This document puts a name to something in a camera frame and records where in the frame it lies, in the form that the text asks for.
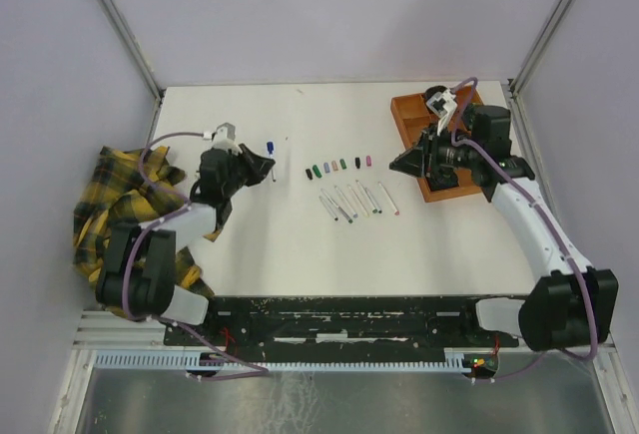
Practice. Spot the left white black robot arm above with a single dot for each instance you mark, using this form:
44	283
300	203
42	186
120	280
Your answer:
139	274

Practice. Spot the white cable duct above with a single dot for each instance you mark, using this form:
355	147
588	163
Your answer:
452	362

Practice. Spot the left aluminium frame post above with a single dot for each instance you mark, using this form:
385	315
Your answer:
131	45

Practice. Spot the right aluminium frame post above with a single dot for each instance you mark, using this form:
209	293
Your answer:
558	12

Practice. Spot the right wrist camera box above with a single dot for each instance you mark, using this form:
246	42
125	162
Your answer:
442	103

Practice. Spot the yellow plaid cloth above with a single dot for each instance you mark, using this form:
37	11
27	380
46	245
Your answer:
137	187

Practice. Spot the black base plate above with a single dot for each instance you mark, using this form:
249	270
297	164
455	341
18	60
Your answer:
430	321

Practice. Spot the orange compartment tray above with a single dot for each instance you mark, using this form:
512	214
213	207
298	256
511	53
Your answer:
469	172

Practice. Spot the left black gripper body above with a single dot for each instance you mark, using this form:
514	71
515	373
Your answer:
237	179

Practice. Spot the black marker pen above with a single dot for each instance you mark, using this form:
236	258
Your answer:
329	208

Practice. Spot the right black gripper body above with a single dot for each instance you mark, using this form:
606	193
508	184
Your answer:
439	151

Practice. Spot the aluminium frame post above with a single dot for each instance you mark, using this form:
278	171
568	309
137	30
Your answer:
131	45
558	12

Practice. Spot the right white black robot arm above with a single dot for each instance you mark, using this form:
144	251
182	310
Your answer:
572	302

